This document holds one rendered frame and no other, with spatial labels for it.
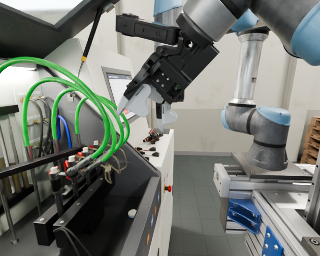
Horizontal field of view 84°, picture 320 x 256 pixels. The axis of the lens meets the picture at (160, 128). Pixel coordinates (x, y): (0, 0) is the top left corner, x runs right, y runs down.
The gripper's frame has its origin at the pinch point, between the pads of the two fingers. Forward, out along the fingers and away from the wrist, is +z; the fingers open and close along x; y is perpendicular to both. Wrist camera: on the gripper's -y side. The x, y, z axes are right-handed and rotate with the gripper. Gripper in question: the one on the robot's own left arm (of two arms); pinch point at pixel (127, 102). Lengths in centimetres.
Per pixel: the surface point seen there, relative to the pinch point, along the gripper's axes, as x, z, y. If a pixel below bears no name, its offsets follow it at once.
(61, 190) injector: -7.7, 33.4, 1.1
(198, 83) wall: 283, 68, 18
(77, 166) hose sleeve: -5.0, 23.4, 0.4
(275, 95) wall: 317, 2, 130
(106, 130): -0.5, 10.1, 0.0
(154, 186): 16.7, 33.9, 25.5
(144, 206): 4.4, 30.7, 24.7
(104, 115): 0.3, 7.7, -2.8
